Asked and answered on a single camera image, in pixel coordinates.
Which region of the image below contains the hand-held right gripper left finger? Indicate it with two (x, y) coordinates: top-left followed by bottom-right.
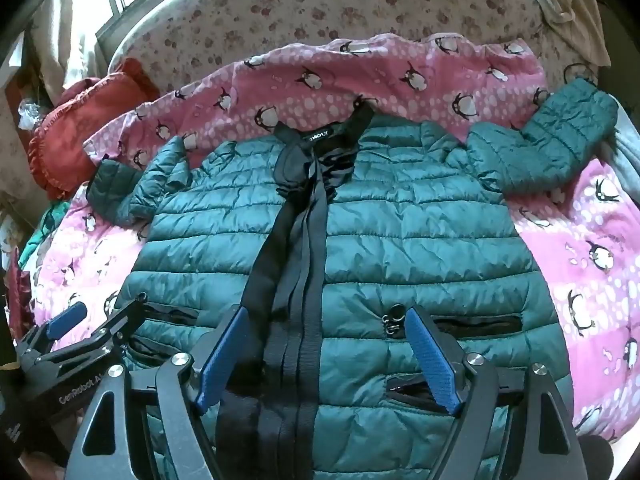
(65, 305), (252, 480)

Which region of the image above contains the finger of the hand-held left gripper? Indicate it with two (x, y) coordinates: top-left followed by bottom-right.
(27, 302), (89, 358)
(47, 297), (149, 366)

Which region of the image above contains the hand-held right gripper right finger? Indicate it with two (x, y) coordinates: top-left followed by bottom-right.
(405, 307), (592, 480)

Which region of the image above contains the green puffer jacket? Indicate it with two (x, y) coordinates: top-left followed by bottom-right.
(87, 77), (621, 480)

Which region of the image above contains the dark red cloth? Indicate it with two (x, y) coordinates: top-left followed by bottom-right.
(0, 260), (35, 343)

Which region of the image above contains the green patterned cloth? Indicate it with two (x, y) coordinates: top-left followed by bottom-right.
(17, 200), (71, 272)

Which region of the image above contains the red ruffled cushion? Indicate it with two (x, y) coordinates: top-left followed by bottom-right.
(27, 57), (161, 202)

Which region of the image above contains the grey cloth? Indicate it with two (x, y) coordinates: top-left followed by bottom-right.
(600, 105), (640, 196)

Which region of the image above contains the beige curtain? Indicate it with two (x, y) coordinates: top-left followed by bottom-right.
(30, 0), (123, 92)

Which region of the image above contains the pink penguin print blanket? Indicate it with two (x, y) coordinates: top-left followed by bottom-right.
(20, 32), (640, 443)

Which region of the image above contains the floral bed sheet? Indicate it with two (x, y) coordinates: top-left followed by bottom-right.
(107, 0), (608, 106)

